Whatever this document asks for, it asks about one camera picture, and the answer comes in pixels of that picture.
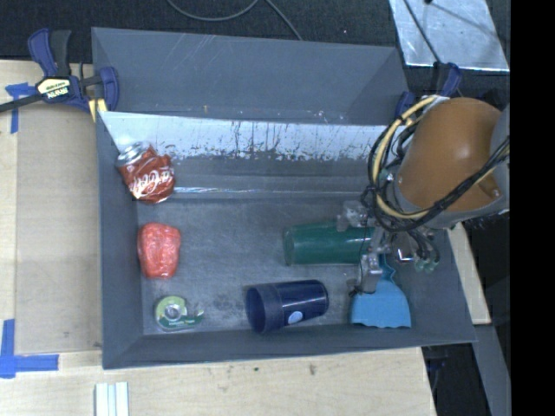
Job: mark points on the dark green cylinder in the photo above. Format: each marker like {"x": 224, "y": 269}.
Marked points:
{"x": 323, "y": 243}

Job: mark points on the grey metal bin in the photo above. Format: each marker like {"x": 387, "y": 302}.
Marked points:
{"x": 234, "y": 241}

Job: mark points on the dark blue cup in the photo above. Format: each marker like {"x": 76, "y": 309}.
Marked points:
{"x": 290, "y": 303}

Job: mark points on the red crumpled packet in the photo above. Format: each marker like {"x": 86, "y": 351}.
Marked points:
{"x": 158, "y": 249}

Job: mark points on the green tape dispenser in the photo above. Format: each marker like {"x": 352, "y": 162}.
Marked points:
{"x": 173, "y": 313}

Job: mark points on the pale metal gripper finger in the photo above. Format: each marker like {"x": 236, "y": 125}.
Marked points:
{"x": 352, "y": 216}
{"x": 369, "y": 275}

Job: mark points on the crushed red soda can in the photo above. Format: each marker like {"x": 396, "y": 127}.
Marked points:
{"x": 147, "y": 176}

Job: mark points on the blue scalloped sponge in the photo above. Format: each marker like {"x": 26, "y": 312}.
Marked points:
{"x": 383, "y": 306}

